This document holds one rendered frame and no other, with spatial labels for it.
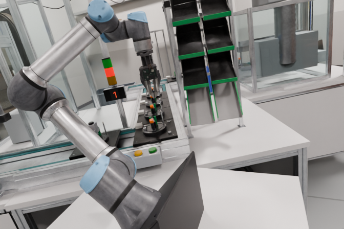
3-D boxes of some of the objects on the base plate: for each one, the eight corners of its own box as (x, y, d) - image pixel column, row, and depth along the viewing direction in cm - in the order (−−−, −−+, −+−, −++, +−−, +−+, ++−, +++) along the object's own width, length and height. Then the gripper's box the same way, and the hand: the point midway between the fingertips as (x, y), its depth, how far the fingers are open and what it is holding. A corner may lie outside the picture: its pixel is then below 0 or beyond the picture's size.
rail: (191, 157, 111) (188, 138, 108) (20, 193, 109) (11, 175, 106) (190, 151, 117) (186, 133, 113) (26, 185, 114) (18, 168, 111)
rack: (245, 126, 131) (233, -17, 108) (187, 138, 130) (162, -4, 107) (233, 114, 151) (220, -9, 128) (183, 124, 150) (160, 2, 127)
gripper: (132, 53, 85) (144, 104, 91) (155, 49, 85) (165, 99, 92) (134, 52, 93) (145, 98, 100) (154, 48, 94) (164, 94, 100)
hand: (154, 94), depth 98 cm, fingers closed
